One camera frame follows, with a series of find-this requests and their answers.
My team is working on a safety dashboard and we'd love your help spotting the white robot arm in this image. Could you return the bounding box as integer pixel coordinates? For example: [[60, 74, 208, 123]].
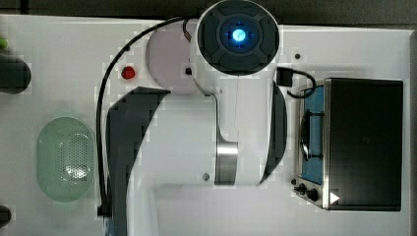
[[105, 0, 286, 236]]

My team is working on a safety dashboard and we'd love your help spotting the green oval strainer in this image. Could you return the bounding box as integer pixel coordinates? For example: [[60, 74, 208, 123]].
[[36, 117, 95, 203]]

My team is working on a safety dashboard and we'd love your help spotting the lilac oval plate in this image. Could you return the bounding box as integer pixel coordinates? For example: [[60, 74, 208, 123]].
[[146, 21, 198, 94]]

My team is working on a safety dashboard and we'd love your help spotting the small red toy fruit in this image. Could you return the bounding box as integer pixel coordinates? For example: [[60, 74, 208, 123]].
[[121, 66, 136, 80]]

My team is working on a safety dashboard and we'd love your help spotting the black toaster oven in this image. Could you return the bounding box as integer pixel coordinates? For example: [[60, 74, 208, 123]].
[[292, 78, 403, 211]]

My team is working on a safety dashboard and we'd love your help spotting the black cylinder cup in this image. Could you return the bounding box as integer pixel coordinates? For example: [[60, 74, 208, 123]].
[[0, 54, 31, 94]]

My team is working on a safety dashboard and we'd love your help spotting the green spool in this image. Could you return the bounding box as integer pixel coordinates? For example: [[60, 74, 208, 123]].
[[0, 36, 8, 49]]

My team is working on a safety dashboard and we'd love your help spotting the black cylinder at table edge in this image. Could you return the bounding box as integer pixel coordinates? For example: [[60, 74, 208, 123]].
[[0, 206, 12, 228]]

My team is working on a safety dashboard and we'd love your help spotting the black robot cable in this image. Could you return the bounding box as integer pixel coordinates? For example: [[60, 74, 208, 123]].
[[95, 16, 195, 217]]

